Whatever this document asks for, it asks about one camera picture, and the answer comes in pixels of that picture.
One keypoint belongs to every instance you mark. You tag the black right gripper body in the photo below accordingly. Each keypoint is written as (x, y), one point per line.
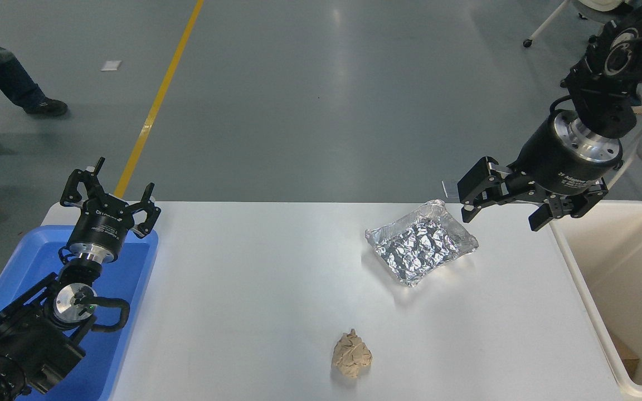
(555, 164)

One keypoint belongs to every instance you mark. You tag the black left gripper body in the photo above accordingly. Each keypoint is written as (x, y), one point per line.
(101, 228)

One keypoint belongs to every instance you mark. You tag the foil tray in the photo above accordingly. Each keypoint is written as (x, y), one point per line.
(418, 245)

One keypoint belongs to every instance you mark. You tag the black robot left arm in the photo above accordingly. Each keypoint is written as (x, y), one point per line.
(31, 340)

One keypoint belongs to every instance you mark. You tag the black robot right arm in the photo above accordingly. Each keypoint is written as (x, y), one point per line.
(605, 94)

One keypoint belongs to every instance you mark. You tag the clear floor plate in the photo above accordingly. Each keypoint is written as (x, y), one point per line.
(449, 188)

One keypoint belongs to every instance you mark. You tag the blue plastic tray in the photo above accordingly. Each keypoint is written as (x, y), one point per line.
(131, 262)

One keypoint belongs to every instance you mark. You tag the large pale bin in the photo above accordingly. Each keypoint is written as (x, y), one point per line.
(633, 262)

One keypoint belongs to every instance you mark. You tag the white paper scrap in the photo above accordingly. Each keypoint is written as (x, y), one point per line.
(111, 65)

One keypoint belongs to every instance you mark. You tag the person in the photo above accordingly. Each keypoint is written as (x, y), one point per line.
(3, 72)

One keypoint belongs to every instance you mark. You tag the crumpled tan paper ball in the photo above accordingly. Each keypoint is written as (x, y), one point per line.
(351, 355)

